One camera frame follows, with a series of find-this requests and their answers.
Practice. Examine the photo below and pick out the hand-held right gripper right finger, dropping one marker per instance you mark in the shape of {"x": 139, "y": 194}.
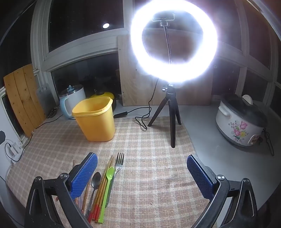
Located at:
{"x": 198, "y": 175}

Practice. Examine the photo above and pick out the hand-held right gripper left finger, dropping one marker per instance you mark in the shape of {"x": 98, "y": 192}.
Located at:
{"x": 84, "y": 175}

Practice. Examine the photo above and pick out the metal spoon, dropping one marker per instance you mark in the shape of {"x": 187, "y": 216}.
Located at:
{"x": 96, "y": 180}

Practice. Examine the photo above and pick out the bundle of wooden chopsticks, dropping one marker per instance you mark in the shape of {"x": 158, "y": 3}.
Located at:
{"x": 102, "y": 190}

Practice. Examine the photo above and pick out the green plastic spoon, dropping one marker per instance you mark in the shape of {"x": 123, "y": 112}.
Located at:
{"x": 110, "y": 173}

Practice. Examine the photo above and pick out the metal fork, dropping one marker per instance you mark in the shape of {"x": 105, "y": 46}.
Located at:
{"x": 119, "y": 163}

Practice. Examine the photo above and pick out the yellow plastic container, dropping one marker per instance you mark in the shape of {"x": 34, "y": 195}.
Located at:
{"x": 94, "y": 125}

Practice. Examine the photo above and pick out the plaid table cloth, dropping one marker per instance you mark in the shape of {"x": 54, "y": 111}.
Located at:
{"x": 142, "y": 175}

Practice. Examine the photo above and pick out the black tripod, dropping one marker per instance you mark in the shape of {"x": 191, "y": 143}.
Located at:
{"x": 173, "y": 122}

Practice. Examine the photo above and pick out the white floral slow cooker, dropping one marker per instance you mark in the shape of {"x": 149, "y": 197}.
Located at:
{"x": 232, "y": 118}

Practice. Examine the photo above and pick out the black scissors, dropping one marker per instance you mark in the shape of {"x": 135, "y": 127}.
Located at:
{"x": 52, "y": 111}

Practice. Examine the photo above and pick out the white power strip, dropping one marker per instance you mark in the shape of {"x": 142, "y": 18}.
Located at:
{"x": 13, "y": 150}

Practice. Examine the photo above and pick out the blue white electric pot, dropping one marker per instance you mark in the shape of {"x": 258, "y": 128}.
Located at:
{"x": 70, "y": 98}

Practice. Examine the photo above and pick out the black pot with yellow lid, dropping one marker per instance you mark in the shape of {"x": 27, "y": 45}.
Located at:
{"x": 106, "y": 95}

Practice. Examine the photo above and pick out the grey cutting board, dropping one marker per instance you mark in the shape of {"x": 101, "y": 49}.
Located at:
{"x": 46, "y": 100}

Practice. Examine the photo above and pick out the pine plank board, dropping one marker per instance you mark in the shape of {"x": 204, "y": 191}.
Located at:
{"x": 22, "y": 98}

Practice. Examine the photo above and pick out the light wood panel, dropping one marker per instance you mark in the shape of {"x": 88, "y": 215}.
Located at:
{"x": 136, "y": 87}

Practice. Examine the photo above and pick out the black gooseneck phone holder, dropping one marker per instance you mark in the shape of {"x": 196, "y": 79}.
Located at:
{"x": 163, "y": 23}

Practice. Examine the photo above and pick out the white window frame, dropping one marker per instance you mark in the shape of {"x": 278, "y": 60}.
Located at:
{"x": 87, "y": 46}

